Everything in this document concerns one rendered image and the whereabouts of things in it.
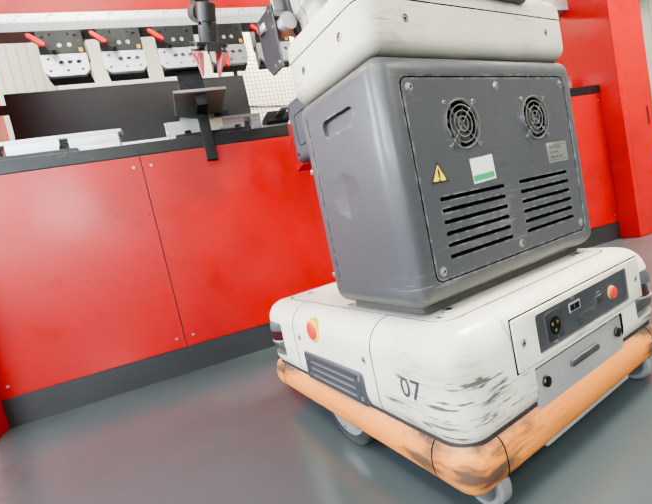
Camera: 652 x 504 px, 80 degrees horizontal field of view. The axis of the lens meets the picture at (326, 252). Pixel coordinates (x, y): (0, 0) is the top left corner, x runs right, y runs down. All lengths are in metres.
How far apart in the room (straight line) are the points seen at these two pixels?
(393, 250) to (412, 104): 0.22
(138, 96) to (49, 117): 0.42
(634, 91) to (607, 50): 0.27
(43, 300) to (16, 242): 0.21
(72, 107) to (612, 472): 2.37
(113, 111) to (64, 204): 0.84
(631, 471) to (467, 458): 0.28
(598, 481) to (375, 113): 0.64
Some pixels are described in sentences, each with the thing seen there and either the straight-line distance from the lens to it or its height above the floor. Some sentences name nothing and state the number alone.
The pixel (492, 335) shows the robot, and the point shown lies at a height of 0.26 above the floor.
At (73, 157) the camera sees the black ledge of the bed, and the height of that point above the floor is 0.85.
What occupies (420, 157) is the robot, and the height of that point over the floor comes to 0.53.
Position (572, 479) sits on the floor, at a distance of 0.79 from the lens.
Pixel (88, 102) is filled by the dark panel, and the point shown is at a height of 1.27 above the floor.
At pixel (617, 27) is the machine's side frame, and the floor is 1.13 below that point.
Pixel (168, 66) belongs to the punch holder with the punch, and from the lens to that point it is 1.83.
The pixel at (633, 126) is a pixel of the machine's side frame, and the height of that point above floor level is 0.60.
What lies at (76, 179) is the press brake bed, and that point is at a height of 0.78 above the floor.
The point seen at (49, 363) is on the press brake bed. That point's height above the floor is 0.18.
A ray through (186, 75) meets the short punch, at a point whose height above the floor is 1.16.
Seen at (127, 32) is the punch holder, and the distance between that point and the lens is 1.89.
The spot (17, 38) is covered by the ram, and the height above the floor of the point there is 1.34.
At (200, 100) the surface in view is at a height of 0.97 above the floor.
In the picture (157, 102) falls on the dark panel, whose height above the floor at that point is 1.24.
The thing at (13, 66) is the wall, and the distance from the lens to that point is 4.41.
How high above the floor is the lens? 0.47
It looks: 5 degrees down
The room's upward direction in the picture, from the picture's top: 12 degrees counter-clockwise
